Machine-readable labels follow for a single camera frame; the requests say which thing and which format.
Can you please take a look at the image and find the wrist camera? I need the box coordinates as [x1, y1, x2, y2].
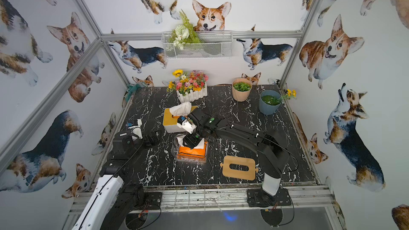
[127, 119, 143, 141]
[177, 116, 197, 134]

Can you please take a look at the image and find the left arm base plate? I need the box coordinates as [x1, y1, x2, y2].
[116, 191, 163, 212]

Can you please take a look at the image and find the white tissue box base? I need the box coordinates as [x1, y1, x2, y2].
[163, 123, 186, 133]

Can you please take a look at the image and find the white flower green fern bouquet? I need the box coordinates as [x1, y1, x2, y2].
[168, 10, 202, 50]

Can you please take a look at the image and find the white wire wall basket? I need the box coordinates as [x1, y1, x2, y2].
[161, 32, 233, 59]

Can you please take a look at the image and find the peach pot with succulent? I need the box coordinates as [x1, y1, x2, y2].
[232, 78, 252, 102]

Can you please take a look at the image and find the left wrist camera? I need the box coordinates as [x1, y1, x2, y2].
[127, 119, 143, 141]

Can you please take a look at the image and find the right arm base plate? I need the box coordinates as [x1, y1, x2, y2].
[247, 188, 292, 208]

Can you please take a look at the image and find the teal cloth in corner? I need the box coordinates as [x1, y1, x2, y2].
[124, 83, 147, 102]

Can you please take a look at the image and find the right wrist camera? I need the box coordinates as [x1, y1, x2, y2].
[177, 116, 197, 134]

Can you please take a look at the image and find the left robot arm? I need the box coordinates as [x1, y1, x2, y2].
[72, 128, 161, 230]

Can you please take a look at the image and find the yellow tissue box lid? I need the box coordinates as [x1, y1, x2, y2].
[163, 104, 188, 127]

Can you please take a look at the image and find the clear plastic tissue box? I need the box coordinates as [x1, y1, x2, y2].
[171, 140, 208, 164]

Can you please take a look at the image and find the white fence flower planter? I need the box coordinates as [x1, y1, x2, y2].
[167, 69, 209, 103]

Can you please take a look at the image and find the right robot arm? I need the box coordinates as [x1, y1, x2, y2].
[177, 108, 291, 196]

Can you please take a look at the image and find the wooden tissue box lid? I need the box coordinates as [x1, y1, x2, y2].
[220, 155, 259, 181]

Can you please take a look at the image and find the orange tissue paper pack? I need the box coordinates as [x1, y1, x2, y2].
[169, 102, 192, 118]

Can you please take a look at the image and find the blue pot with yellow flowers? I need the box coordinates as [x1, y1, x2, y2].
[259, 89, 297, 116]

